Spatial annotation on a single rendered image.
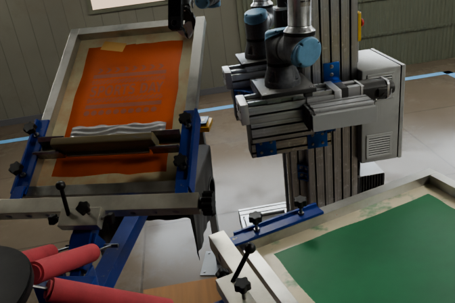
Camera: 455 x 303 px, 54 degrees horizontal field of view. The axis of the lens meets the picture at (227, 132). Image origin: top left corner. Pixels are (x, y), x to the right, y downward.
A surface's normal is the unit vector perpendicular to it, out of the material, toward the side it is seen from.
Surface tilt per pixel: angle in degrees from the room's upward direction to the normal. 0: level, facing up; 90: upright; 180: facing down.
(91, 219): 32
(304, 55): 98
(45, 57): 90
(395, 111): 90
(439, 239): 0
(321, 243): 0
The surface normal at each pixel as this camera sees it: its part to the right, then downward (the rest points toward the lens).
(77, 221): -0.16, -0.55
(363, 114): 0.13, 0.39
